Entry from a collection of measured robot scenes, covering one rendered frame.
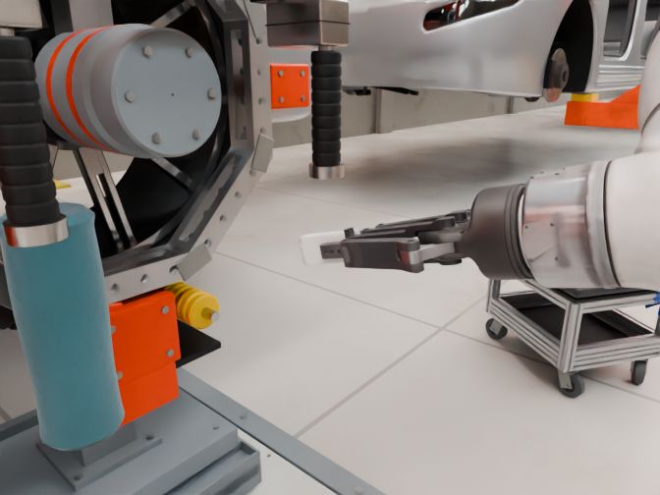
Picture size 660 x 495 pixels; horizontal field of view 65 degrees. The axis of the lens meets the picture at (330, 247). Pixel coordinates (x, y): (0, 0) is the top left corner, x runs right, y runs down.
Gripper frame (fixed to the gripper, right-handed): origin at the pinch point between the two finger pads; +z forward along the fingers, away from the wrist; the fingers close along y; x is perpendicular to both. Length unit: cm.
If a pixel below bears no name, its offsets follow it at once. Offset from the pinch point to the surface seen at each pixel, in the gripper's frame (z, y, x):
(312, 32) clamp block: 3.0, -8.7, -22.6
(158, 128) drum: 12.8, 7.2, -15.4
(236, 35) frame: 25.8, -20.1, -30.0
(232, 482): 45, -12, 46
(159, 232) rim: 38.9, -6.7, -3.3
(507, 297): 31, -124, 48
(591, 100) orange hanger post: 43, -358, -10
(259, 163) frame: 26.6, -19.6, -10.5
